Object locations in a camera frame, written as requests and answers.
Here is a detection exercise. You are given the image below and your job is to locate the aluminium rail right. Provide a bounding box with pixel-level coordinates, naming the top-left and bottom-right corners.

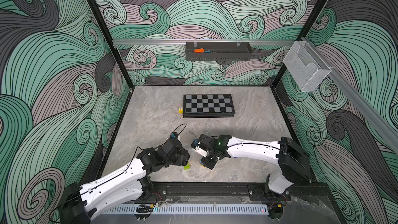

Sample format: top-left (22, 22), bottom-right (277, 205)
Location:
top-left (301, 37), bottom-right (398, 153)

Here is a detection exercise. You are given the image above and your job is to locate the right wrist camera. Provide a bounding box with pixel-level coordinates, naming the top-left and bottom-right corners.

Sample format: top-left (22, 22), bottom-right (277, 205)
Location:
top-left (191, 140), bottom-right (208, 158)

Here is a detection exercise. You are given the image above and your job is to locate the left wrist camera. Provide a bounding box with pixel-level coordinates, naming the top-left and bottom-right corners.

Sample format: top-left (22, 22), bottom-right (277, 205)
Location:
top-left (170, 132), bottom-right (180, 141)

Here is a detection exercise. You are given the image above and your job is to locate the aluminium rail back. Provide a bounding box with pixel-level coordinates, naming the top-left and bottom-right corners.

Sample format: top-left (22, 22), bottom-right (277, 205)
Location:
top-left (113, 38), bottom-right (295, 46)

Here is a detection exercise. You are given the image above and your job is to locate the aluminium rail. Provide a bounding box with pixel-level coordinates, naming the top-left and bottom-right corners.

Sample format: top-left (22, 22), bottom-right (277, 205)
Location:
top-left (301, 37), bottom-right (398, 153)
top-left (113, 38), bottom-right (295, 46)

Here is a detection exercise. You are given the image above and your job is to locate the orange block in tray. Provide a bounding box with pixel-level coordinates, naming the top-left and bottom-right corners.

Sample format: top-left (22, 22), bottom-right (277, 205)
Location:
top-left (194, 48), bottom-right (205, 53)

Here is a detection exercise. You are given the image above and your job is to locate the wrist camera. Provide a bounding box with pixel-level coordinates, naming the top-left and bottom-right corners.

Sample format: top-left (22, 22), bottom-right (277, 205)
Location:
top-left (191, 140), bottom-right (208, 158)
top-left (170, 132), bottom-right (180, 141)

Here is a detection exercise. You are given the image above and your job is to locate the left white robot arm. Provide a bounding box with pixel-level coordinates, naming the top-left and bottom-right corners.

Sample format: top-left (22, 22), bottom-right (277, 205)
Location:
top-left (56, 136), bottom-right (190, 224)

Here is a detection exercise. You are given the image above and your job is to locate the black chessboard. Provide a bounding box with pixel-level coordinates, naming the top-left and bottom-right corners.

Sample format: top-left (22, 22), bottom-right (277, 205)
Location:
top-left (182, 94), bottom-right (235, 118)

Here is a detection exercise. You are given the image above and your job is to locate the black corner frame post right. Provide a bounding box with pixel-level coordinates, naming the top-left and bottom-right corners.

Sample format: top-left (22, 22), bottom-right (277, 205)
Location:
top-left (271, 0), bottom-right (328, 92)

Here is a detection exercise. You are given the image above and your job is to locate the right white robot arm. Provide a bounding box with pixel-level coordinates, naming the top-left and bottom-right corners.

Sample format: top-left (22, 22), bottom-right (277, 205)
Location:
top-left (191, 134), bottom-right (312, 198)

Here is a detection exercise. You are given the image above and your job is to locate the black corner frame post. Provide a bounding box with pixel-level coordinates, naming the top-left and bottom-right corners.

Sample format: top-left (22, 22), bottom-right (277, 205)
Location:
top-left (86, 0), bottom-right (134, 91)
top-left (271, 0), bottom-right (328, 92)

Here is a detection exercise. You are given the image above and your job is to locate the black wall tray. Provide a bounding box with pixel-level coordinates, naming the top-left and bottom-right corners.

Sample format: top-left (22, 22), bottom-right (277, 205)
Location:
top-left (185, 42), bottom-right (253, 64)

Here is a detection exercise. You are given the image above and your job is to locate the white slotted cable duct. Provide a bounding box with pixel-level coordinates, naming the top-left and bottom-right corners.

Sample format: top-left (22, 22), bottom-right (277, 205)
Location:
top-left (102, 204), bottom-right (268, 216)

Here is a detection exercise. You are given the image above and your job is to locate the black corner frame post left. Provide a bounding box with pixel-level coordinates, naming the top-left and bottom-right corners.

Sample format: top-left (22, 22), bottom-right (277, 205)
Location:
top-left (86, 0), bottom-right (134, 91)

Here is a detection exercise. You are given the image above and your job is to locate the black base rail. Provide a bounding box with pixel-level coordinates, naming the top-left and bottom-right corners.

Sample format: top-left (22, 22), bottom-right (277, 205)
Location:
top-left (138, 182), bottom-right (331, 203)

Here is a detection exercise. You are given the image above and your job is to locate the clear plastic wall holder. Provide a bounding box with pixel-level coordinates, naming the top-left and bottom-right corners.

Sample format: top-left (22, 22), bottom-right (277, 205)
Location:
top-left (283, 41), bottom-right (331, 92)

